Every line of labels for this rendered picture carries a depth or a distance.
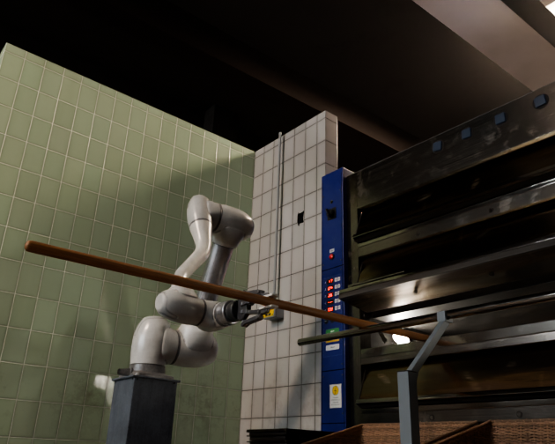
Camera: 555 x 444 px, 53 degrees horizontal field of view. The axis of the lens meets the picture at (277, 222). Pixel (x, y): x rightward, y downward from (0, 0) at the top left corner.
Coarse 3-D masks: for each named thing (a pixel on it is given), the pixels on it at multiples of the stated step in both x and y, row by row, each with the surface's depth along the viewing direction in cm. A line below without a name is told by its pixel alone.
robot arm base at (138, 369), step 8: (120, 368) 238; (128, 368) 239; (136, 368) 239; (144, 368) 238; (152, 368) 239; (160, 368) 242; (120, 376) 244; (152, 376) 237; (160, 376) 240; (168, 376) 242
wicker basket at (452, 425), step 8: (360, 424) 241; (368, 424) 238; (376, 424) 235; (384, 424) 232; (392, 424) 230; (424, 424) 219; (432, 424) 216; (440, 424) 213; (448, 424) 211; (456, 424) 209; (464, 424) 207; (472, 424) 201; (344, 432) 233; (352, 432) 236; (360, 432) 239; (368, 432) 236; (376, 432) 233; (384, 432) 231; (392, 432) 228; (424, 432) 217; (440, 432) 212; (448, 432) 209; (456, 432) 193; (312, 440) 219; (320, 440) 222; (328, 440) 225; (336, 440) 228; (344, 440) 231; (352, 440) 234; (360, 440) 237; (368, 440) 234; (376, 440) 231; (384, 440) 228; (392, 440) 225; (400, 440) 223; (424, 440) 215; (432, 440) 182; (464, 440) 195
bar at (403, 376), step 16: (480, 304) 178; (496, 304) 173; (512, 304) 169; (528, 304) 166; (400, 320) 200; (416, 320) 194; (432, 320) 190; (448, 320) 186; (320, 336) 228; (336, 336) 222; (352, 336) 216; (432, 336) 179; (416, 368) 168; (400, 384) 165; (416, 384) 165; (400, 400) 163; (416, 400) 163; (400, 416) 162; (416, 416) 161; (400, 432) 160; (416, 432) 159
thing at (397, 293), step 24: (552, 240) 188; (456, 264) 215; (480, 264) 207; (504, 264) 205; (528, 264) 202; (552, 264) 199; (384, 288) 240; (408, 288) 236; (432, 288) 232; (456, 288) 229; (480, 288) 226
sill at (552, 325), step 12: (528, 324) 202; (540, 324) 198; (552, 324) 195; (456, 336) 223; (468, 336) 219; (480, 336) 215; (492, 336) 211; (504, 336) 208; (516, 336) 204; (372, 348) 254; (384, 348) 249; (396, 348) 244; (408, 348) 239; (420, 348) 234
